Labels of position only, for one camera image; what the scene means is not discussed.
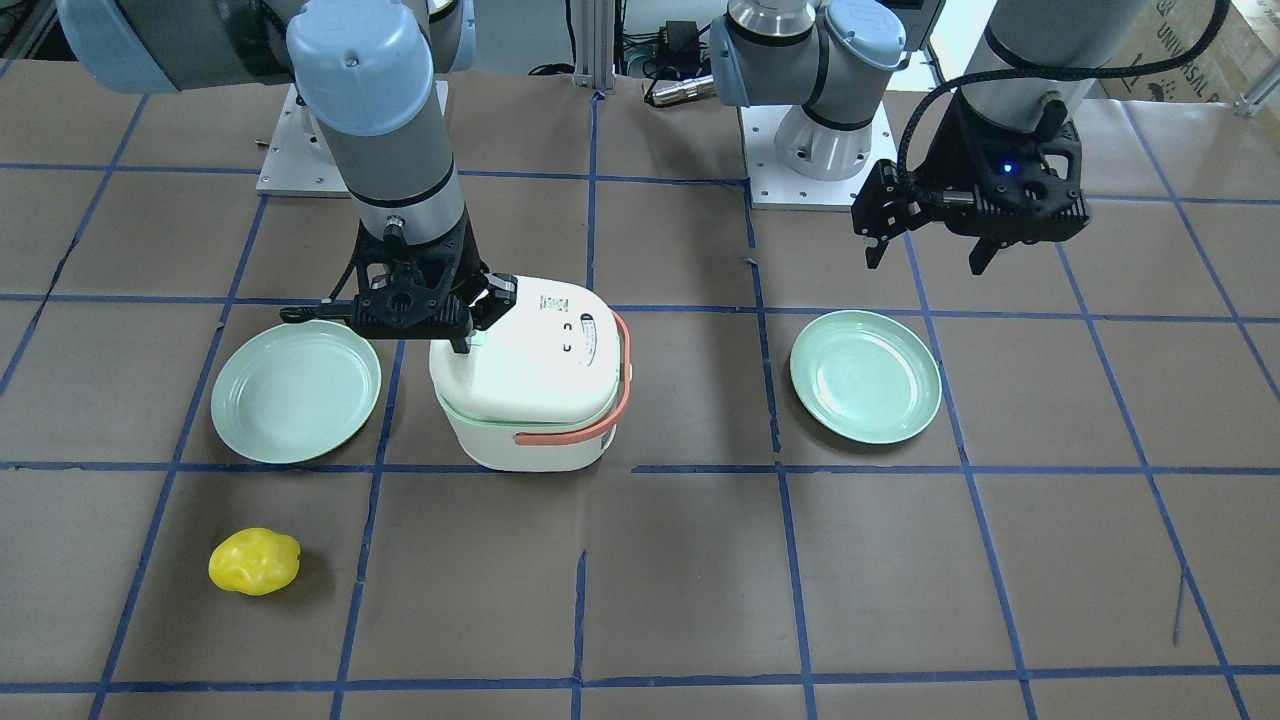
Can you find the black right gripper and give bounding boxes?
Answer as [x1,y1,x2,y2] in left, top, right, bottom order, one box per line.
[346,215,518,356]

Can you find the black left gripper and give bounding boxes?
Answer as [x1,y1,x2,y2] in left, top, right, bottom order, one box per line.
[851,97,1091,275]

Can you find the white rice cooker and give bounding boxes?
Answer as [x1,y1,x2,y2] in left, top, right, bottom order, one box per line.
[428,274,632,473]

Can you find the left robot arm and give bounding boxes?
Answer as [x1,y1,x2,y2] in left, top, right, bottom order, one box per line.
[708,1,1143,274]

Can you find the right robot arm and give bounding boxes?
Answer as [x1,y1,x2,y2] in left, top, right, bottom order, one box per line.
[58,1,517,354]

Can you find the green plate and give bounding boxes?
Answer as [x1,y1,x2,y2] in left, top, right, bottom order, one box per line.
[788,310,942,445]
[210,320,381,464]

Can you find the yellow toy lemon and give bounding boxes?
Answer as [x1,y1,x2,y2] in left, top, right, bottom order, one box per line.
[207,527,301,596]

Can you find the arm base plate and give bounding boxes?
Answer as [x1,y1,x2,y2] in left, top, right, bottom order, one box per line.
[256,86,349,199]
[739,104,897,211]

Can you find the aluminium frame post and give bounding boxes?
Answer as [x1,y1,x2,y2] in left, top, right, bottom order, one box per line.
[570,1,621,96]

